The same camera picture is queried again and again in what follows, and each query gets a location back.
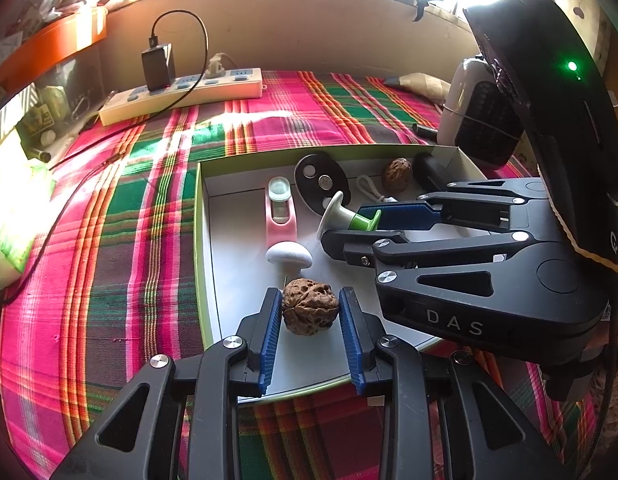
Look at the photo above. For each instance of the black and white heater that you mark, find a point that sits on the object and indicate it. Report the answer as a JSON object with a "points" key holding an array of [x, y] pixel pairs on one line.
{"points": [[454, 105]]}

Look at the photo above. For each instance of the green and white cardboard box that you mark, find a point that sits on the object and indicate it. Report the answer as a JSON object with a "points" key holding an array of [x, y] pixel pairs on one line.
{"points": [[239, 280]]}

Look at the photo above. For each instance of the small green carton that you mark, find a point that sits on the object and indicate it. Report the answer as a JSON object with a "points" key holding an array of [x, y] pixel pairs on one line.
{"points": [[39, 120]]}

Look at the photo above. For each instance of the green striped box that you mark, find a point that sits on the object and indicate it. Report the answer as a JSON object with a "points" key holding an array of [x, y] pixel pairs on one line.
{"points": [[4, 125]]}

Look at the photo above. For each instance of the large brown walnut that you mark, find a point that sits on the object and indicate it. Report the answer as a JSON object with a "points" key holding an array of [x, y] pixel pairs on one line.
{"points": [[309, 305]]}

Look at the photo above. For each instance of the black charger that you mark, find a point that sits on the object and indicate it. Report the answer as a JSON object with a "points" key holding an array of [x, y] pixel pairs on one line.
{"points": [[158, 67]]}

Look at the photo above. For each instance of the small brown walnut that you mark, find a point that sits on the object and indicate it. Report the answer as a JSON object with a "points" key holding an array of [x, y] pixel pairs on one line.
{"points": [[397, 175]]}

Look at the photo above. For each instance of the orange shelf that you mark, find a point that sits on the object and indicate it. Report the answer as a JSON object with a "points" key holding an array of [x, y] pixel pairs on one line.
{"points": [[49, 45]]}

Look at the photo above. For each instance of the grey mushroom knob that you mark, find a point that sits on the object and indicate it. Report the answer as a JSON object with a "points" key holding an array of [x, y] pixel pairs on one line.
{"points": [[287, 254]]}

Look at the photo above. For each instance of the black oval disc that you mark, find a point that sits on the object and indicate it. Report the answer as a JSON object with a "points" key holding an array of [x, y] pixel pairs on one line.
{"points": [[309, 190]]}

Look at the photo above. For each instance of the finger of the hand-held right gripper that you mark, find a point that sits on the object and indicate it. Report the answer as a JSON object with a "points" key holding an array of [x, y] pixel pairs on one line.
{"points": [[399, 217], [439, 249]]}

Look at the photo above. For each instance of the plaid cloth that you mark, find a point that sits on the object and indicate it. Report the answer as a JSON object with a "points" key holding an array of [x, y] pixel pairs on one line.
{"points": [[114, 260]]}

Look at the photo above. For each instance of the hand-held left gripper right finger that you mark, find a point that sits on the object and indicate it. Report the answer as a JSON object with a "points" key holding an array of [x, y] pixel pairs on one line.
{"points": [[350, 345]]}

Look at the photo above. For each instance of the black window latch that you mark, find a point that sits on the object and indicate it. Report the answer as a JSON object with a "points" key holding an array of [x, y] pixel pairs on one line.
{"points": [[420, 7]]}

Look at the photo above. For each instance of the cream power strip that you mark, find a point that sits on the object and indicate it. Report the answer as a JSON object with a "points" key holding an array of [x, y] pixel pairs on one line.
{"points": [[189, 97]]}

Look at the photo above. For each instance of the green tissue pack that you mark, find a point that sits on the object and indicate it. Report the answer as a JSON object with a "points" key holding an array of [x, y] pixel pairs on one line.
{"points": [[9, 250]]}

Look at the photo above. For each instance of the beige pointed tube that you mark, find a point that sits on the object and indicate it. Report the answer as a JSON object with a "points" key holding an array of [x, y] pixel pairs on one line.
{"points": [[424, 85]]}

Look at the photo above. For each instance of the white plug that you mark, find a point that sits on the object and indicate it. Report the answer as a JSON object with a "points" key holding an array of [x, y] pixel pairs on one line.
{"points": [[215, 66]]}

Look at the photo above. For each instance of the black cylinder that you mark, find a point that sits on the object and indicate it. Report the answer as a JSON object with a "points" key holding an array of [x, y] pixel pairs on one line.
{"points": [[425, 130]]}

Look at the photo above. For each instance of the green and white spool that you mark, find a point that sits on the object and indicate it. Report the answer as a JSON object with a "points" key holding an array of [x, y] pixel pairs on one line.
{"points": [[334, 215]]}

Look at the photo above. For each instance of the pink pocket magnifier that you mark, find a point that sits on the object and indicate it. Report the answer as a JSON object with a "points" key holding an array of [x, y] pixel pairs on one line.
{"points": [[281, 230]]}

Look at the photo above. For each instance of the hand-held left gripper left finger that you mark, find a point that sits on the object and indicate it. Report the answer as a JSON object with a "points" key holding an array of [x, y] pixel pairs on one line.
{"points": [[270, 340]]}

